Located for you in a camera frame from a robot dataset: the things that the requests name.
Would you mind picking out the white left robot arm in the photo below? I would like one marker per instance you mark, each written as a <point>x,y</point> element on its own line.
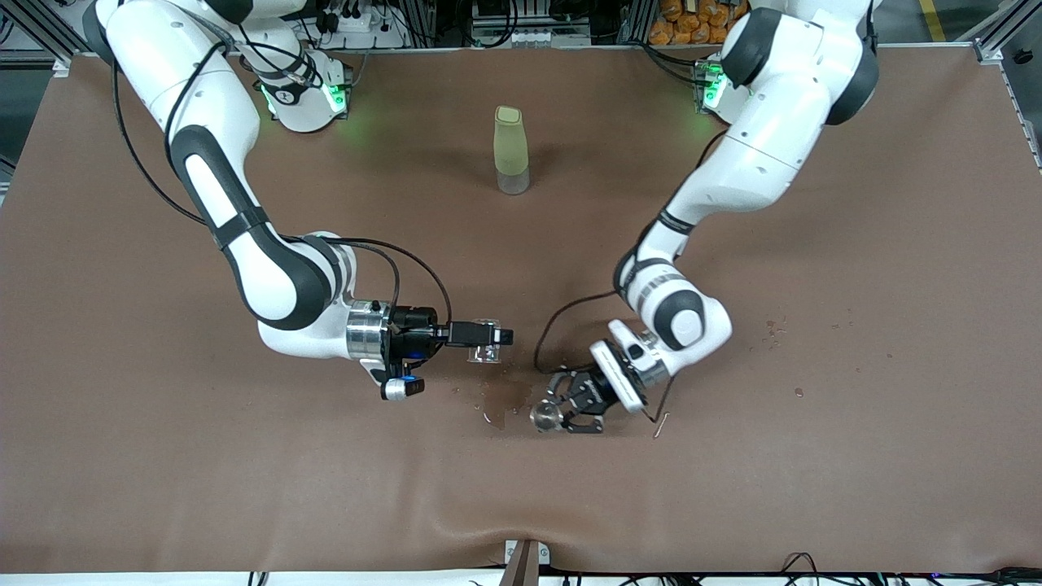
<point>773,122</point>

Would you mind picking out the orange snack bags pile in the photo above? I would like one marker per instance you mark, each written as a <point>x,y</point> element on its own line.
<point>692,24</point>

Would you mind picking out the green frosted bottle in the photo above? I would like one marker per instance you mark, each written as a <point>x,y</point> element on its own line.
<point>510,146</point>

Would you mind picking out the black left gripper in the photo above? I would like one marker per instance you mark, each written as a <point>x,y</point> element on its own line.
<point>592,391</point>

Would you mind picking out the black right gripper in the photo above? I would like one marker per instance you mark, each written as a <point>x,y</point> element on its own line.
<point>413,322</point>

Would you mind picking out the brown liquid spill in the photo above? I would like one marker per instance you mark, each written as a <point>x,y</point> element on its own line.
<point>501,395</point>

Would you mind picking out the steel jigger cup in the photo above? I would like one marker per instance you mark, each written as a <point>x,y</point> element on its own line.
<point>545,417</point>

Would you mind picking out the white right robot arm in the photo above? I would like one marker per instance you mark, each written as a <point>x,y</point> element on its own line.
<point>203,98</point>

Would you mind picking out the grey electrical equipment box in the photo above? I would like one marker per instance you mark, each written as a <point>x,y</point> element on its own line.
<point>529,37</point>

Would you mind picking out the white power strip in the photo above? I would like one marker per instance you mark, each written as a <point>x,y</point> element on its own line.
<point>358,24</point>

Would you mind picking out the clear glass measuring beaker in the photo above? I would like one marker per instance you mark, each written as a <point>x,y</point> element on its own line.
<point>484,355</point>

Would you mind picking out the small white stick scrap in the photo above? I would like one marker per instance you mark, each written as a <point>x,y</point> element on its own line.
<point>661,425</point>

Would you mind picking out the brown support bar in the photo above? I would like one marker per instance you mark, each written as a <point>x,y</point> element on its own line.
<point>521,570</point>

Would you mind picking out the metal clamp bracket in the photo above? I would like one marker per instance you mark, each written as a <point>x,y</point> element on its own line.
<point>544,555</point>

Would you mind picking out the brown table cover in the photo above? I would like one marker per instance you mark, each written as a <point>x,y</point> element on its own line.
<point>326,488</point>

